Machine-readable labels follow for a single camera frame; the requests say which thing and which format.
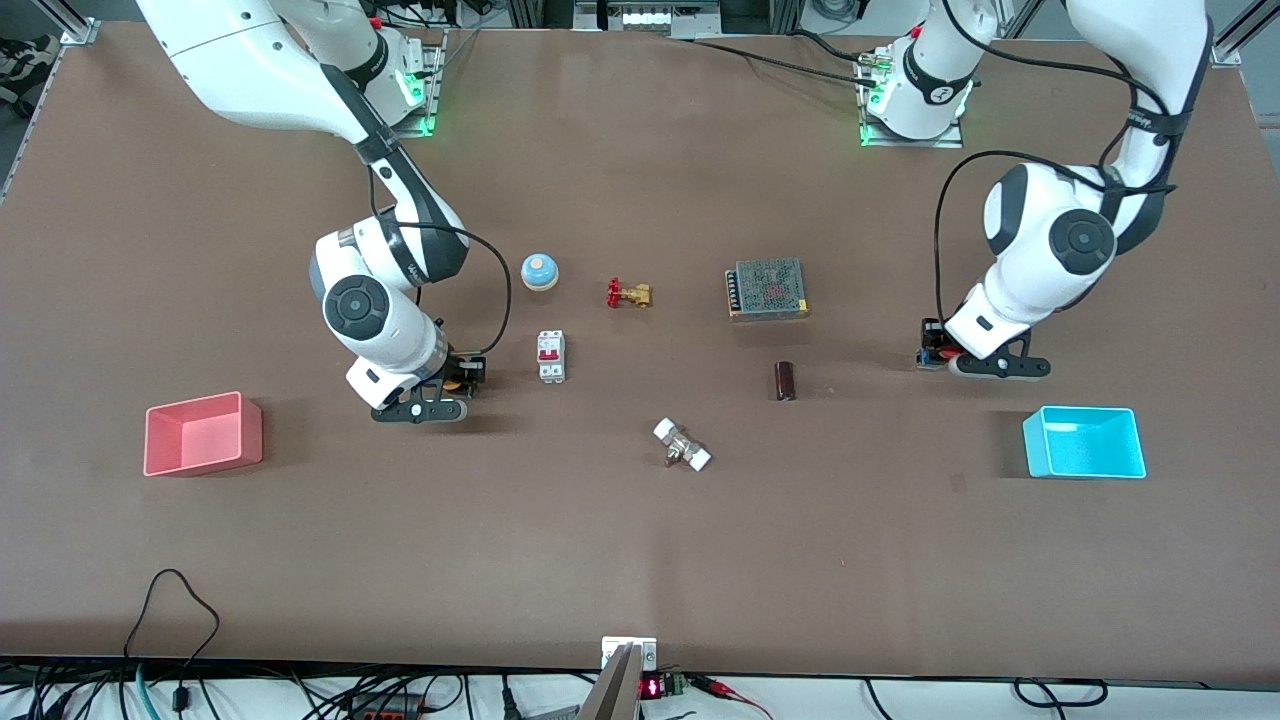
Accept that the cyan plastic box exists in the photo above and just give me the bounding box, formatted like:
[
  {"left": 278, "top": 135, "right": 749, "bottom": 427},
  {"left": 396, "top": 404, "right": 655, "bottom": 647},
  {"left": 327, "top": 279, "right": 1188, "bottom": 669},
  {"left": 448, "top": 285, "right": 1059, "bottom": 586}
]
[{"left": 1022, "top": 405, "right": 1147, "bottom": 480}]

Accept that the metal mesh power supply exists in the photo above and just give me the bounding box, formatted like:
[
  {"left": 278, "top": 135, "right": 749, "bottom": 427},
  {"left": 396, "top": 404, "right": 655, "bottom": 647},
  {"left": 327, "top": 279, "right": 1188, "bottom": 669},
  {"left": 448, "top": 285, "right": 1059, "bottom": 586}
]
[{"left": 725, "top": 258, "right": 811, "bottom": 322}]

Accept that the silver valve with white ends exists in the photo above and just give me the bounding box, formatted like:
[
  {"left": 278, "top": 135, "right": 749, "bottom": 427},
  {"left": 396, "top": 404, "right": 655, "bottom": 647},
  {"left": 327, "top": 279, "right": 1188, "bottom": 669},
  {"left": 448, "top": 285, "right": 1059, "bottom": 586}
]
[{"left": 652, "top": 417, "right": 713, "bottom": 473}]

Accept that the pink plastic box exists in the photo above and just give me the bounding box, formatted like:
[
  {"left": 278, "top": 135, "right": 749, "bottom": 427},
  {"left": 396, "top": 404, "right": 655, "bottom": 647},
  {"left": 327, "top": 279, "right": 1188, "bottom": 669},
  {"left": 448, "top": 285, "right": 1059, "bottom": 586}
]
[{"left": 143, "top": 391, "right": 264, "bottom": 478}]

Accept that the red clip lead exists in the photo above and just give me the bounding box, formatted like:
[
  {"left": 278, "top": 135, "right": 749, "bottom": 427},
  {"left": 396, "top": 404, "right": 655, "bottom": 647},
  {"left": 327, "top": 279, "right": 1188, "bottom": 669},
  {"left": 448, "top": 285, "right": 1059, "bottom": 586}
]
[{"left": 688, "top": 676, "right": 773, "bottom": 720}]

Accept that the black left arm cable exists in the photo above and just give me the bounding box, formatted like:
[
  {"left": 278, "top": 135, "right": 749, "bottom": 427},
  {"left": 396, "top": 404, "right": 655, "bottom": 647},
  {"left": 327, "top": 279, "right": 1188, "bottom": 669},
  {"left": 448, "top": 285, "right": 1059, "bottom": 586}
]
[{"left": 934, "top": 0, "right": 1196, "bottom": 331}]

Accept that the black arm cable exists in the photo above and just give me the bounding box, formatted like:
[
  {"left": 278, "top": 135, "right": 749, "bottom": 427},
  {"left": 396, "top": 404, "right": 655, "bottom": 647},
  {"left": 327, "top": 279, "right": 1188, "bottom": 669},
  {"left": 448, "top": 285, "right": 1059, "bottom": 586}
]
[
  {"left": 934, "top": 0, "right": 1196, "bottom": 331},
  {"left": 368, "top": 165, "right": 514, "bottom": 358}
]

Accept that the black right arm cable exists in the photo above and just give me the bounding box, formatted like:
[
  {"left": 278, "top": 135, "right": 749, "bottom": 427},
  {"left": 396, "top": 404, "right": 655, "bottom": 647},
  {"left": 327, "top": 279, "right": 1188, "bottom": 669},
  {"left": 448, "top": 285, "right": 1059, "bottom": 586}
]
[{"left": 368, "top": 165, "right": 514, "bottom": 358}]

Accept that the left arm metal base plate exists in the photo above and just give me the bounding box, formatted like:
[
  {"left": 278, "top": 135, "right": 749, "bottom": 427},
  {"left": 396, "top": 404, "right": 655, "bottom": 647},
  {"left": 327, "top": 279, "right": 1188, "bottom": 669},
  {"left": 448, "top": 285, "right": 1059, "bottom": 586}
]
[{"left": 857, "top": 50, "right": 965, "bottom": 150}]

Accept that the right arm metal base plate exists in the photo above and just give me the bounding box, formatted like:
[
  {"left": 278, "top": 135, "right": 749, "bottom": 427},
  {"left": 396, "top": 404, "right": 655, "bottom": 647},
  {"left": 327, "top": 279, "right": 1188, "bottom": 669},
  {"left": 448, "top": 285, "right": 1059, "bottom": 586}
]
[{"left": 385, "top": 28, "right": 448, "bottom": 139}]

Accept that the black cable on table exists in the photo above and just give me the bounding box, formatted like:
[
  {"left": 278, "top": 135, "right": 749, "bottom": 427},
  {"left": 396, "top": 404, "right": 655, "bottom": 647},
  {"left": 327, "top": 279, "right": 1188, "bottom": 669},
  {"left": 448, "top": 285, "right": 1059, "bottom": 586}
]
[{"left": 668, "top": 28, "right": 883, "bottom": 83}]

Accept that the black looped cable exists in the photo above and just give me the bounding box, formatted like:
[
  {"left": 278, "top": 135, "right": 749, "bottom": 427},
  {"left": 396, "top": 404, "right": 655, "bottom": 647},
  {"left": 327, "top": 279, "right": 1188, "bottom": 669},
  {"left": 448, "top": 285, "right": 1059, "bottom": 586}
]
[{"left": 123, "top": 569, "right": 222, "bottom": 713}]

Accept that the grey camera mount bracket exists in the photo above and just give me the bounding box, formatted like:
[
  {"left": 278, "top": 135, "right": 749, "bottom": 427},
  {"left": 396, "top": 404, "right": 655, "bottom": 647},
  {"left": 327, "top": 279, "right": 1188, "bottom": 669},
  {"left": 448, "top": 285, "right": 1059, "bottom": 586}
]
[{"left": 578, "top": 636, "right": 659, "bottom": 720}]

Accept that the black coiled cable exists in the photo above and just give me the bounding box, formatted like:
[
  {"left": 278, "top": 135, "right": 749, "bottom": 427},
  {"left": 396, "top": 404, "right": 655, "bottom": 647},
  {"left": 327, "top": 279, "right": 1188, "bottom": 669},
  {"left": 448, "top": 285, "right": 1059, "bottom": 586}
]
[{"left": 1013, "top": 678, "right": 1109, "bottom": 710}]

